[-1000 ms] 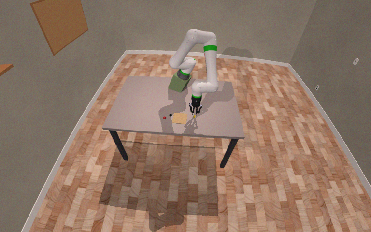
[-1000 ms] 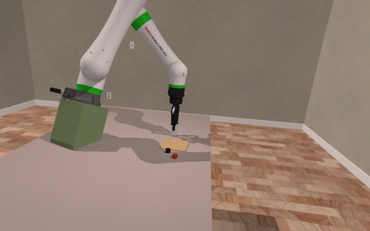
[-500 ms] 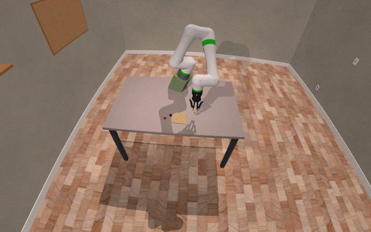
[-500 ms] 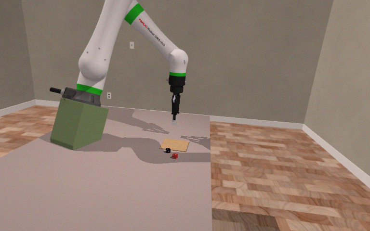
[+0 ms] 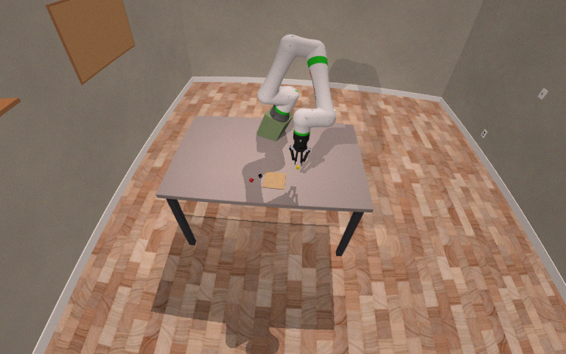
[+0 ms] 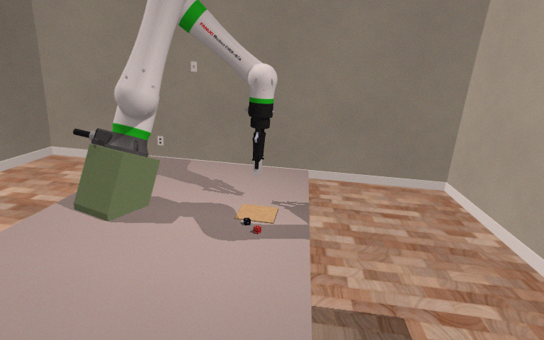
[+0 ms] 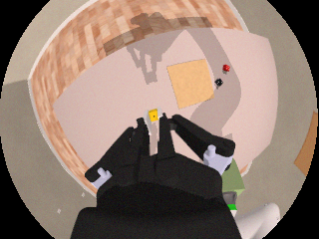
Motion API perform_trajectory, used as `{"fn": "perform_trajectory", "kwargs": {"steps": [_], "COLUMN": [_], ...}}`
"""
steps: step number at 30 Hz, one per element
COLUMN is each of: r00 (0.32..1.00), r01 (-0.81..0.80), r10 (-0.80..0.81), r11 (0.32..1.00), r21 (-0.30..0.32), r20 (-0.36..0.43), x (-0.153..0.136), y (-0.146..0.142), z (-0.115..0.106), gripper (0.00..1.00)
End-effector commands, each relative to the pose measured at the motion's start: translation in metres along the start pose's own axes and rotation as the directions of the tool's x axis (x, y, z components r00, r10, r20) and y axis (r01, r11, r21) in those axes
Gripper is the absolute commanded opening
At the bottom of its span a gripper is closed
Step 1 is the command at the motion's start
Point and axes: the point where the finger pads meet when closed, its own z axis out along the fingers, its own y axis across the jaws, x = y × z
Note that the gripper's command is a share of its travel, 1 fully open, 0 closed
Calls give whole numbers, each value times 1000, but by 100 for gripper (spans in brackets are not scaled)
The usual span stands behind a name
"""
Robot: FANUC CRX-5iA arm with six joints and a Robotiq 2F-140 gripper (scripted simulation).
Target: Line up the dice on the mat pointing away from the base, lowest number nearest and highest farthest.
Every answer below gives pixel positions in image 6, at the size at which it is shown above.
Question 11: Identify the tan flat mat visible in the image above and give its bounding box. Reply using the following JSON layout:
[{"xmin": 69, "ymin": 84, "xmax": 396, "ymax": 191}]
[{"xmin": 235, "ymin": 204, "xmax": 278, "ymax": 224}]

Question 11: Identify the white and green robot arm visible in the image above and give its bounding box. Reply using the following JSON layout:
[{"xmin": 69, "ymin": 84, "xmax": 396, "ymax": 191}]
[{"xmin": 73, "ymin": 0, "xmax": 278, "ymax": 157}]

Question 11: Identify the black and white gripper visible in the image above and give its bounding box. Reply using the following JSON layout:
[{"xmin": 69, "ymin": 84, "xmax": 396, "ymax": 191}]
[{"xmin": 251, "ymin": 118, "xmax": 270, "ymax": 177}]

